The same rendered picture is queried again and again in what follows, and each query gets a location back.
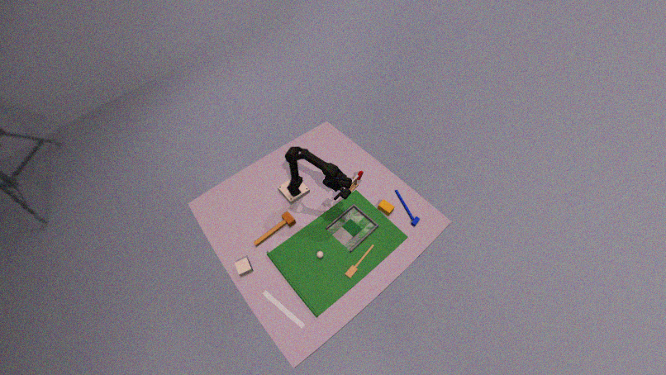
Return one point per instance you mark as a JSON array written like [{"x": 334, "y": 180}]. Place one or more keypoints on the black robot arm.
[{"x": 333, "y": 174}]

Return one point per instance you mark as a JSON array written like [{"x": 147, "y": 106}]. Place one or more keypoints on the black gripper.
[{"x": 345, "y": 192}]

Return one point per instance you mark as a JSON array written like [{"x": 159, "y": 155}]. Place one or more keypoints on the pale grey flat bar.
[{"x": 284, "y": 310}]

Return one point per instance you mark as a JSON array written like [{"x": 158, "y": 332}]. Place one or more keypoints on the green putting mat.
[{"x": 322, "y": 281}]

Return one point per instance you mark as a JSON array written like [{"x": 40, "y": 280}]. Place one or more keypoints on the blue putter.
[{"x": 414, "y": 221}]

